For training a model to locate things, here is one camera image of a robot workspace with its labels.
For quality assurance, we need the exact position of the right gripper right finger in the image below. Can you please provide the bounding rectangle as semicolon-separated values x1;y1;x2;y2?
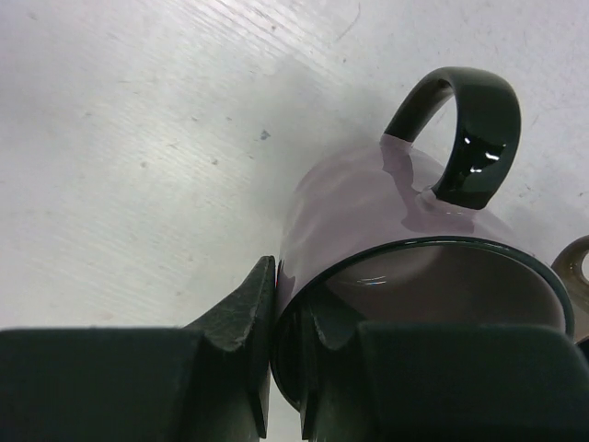
301;310;588;441

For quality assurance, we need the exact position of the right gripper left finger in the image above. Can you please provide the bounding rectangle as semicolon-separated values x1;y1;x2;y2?
1;256;275;441

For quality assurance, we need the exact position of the purple mug black handle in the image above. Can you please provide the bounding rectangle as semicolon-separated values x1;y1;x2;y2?
271;66;575;407

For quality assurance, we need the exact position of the beige mug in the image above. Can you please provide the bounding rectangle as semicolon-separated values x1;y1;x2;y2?
551;236;588;343

